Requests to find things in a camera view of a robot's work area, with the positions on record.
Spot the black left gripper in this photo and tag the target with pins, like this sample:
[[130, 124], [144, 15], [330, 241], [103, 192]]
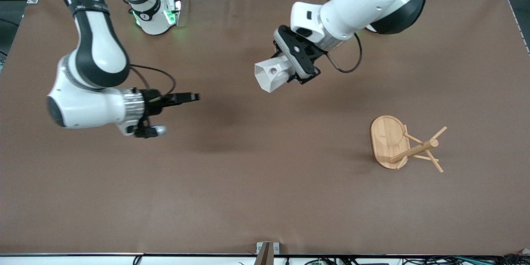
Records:
[[311, 51]]

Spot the white faceted cup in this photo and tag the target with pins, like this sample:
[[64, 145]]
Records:
[[269, 80]]

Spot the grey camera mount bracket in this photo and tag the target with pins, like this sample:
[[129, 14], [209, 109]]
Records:
[[265, 252]]

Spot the wooden cup rack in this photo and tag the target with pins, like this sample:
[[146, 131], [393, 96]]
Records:
[[387, 140]]

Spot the brown table cover sheet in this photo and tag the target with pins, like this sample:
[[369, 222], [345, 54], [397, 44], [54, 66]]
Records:
[[265, 194]]

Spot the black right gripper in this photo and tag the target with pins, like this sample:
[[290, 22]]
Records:
[[153, 102]]

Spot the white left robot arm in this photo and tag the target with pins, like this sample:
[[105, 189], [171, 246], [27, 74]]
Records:
[[360, 4]]

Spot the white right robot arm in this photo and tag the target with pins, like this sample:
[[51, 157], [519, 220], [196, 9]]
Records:
[[99, 49]]

